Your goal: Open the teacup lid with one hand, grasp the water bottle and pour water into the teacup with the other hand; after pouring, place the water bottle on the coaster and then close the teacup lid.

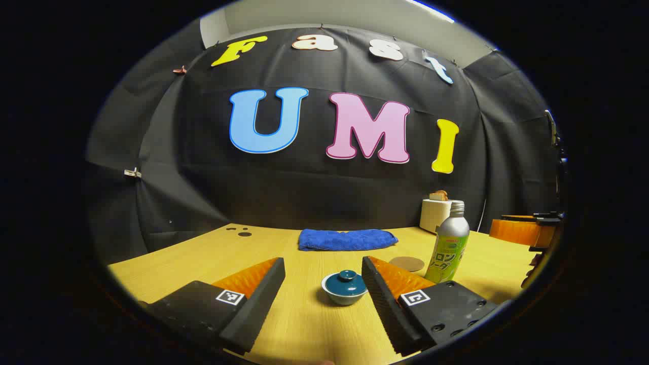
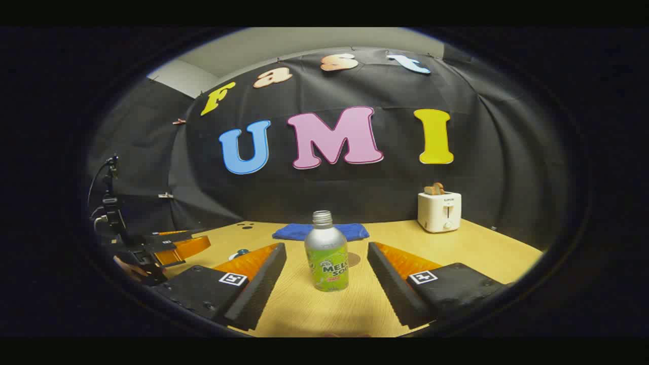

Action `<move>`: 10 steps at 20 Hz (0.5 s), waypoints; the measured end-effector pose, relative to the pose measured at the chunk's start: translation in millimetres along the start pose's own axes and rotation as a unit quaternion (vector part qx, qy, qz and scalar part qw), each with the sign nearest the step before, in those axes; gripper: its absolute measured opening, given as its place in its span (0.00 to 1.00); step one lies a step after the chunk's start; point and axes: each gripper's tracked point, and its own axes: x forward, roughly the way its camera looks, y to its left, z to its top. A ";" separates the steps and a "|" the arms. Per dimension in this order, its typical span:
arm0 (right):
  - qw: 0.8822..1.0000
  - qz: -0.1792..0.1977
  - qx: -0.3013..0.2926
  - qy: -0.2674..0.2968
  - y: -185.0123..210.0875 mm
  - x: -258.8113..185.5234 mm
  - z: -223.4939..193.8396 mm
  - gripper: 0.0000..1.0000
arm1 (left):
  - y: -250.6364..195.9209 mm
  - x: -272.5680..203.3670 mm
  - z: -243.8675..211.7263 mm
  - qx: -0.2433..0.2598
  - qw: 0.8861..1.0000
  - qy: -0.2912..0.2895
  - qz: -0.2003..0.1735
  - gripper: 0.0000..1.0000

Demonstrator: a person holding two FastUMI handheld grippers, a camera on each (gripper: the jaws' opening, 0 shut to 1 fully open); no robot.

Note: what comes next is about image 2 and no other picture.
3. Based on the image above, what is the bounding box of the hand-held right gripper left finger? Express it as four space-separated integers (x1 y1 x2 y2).
152 242 287 331

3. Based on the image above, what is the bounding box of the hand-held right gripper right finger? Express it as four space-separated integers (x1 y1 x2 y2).
367 242 508 329

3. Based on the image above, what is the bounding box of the silver green water bottle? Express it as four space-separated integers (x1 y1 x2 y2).
304 210 349 293

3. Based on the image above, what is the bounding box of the blue towel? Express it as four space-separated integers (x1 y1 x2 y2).
272 223 370 242

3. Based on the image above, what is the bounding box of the white toaster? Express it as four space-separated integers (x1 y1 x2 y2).
417 191 462 234

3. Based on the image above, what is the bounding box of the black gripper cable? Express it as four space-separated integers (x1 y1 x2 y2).
87 156 118 206

